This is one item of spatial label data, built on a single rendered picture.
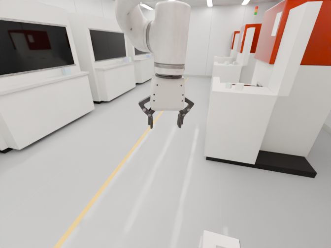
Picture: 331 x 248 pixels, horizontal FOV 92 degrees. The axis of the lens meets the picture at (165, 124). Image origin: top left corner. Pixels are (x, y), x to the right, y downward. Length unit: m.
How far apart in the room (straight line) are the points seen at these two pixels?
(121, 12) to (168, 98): 0.22
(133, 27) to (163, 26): 0.08
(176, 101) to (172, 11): 0.21
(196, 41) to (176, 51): 7.47
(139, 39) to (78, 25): 3.97
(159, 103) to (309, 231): 1.82
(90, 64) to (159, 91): 3.95
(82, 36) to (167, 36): 4.00
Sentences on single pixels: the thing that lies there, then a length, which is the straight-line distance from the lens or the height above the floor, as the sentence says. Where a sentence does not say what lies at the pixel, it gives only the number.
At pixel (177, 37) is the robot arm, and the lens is 0.42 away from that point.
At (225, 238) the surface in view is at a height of 0.96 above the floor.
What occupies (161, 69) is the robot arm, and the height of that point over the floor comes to 1.37.
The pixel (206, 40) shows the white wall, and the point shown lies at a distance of 7.86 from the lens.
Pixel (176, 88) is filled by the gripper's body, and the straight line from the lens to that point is 0.45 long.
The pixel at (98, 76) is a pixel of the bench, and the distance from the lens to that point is 4.39.
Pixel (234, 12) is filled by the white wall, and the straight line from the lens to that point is 7.94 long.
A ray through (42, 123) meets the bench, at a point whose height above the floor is 0.29.
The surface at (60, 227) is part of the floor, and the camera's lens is 1.89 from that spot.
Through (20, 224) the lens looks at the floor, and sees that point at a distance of 2.10.
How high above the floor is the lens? 1.43
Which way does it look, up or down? 27 degrees down
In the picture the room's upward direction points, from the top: straight up
